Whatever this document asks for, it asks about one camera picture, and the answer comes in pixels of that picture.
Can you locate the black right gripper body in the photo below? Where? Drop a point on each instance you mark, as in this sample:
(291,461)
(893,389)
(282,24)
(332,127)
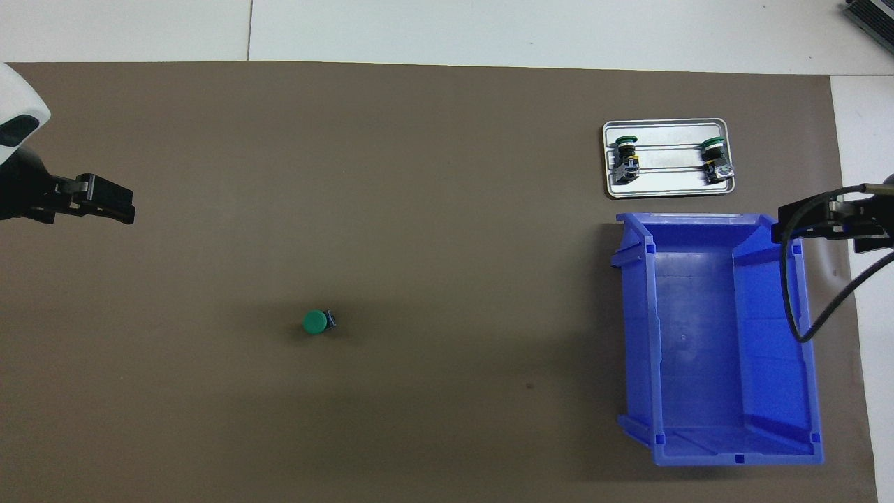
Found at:
(885,213)

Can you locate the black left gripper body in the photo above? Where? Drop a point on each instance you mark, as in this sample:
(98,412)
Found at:
(21,188)

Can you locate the green push button switch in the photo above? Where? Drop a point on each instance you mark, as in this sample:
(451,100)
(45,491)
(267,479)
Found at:
(314,322)
(626,151)
(714,151)

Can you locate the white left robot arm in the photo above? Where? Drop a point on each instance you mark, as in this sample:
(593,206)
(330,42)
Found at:
(14,98)

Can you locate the silver metal tray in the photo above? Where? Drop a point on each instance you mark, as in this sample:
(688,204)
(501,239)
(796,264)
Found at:
(663,187)

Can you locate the blue plastic storage bin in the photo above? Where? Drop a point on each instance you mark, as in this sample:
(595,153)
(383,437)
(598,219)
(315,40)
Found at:
(698,349)

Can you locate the grey ribbed device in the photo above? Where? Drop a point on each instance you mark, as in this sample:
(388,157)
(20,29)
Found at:
(873,17)

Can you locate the brown table mat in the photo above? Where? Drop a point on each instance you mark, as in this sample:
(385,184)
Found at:
(454,175)

